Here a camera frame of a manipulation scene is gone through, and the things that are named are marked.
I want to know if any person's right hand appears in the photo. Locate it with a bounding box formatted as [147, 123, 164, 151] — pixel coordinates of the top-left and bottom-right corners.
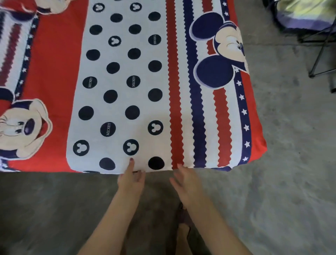
[169, 164, 204, 208]

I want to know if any person's left hand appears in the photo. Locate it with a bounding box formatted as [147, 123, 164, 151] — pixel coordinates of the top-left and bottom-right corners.
[117, 158, 146, 196]

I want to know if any person's left forearm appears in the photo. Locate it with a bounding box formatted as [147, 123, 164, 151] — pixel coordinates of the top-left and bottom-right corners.
[77, 191, 139, 255]

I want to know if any person's right forearm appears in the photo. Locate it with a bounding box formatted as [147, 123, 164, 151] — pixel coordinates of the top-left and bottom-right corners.
[183, 200, 253, 255]

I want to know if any dark brown sandal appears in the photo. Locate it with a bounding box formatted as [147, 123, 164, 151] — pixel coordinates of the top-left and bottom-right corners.
[176, 202, 196, 238]

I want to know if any person's foot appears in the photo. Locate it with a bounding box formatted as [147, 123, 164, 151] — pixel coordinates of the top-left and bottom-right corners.
[175, 223, 191, 255]

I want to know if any cartoon print bed sheet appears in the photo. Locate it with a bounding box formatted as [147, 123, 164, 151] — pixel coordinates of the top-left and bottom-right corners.
[0, 0, 268, 175]

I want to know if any black folding chair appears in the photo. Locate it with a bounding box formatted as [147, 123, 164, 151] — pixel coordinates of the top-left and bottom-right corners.
[298, 25, 336, 94]

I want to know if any green and purple cloth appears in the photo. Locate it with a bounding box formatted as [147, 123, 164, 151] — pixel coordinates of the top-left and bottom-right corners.
[263, 0, 336, 34]

